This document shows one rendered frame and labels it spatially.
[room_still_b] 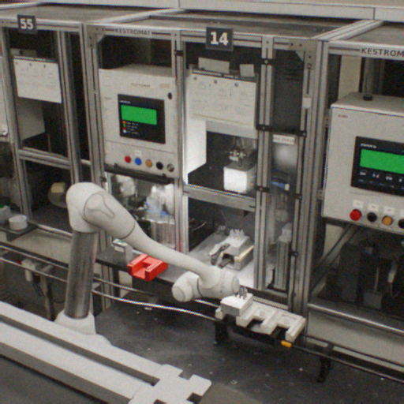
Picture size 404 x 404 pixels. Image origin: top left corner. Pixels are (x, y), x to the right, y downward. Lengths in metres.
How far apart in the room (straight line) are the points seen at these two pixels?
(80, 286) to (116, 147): 0.76
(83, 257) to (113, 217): 0.28
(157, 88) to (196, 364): 1.21
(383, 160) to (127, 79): 1.17
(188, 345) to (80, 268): 0.68
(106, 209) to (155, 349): 0.85
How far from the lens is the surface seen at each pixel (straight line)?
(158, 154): 2.67
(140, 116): 2.64
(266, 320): 2.54
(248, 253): 2.87
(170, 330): 2.82
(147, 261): 2.83
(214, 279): 2.36
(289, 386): 2.53
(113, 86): 2.73
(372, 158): 2.22
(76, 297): 2.39
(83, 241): 2.29
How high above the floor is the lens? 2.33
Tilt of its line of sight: 24 degrees down
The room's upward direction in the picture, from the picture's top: straight up
